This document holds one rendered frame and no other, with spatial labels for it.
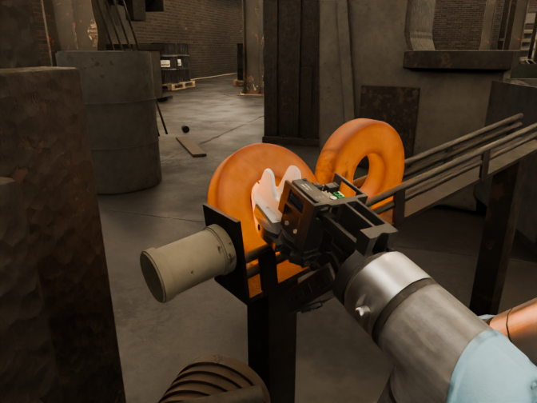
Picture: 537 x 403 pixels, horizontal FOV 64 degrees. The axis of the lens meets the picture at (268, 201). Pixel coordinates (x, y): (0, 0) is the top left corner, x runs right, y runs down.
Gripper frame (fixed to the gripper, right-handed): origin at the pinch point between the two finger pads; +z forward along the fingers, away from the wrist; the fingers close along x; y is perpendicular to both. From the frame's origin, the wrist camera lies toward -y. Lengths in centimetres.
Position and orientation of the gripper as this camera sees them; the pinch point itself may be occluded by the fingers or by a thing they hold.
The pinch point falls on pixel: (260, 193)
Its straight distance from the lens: 55.3
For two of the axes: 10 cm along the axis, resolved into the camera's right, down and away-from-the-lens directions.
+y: 1.7, -8.4, -5.1
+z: -5.2, -5.1, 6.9
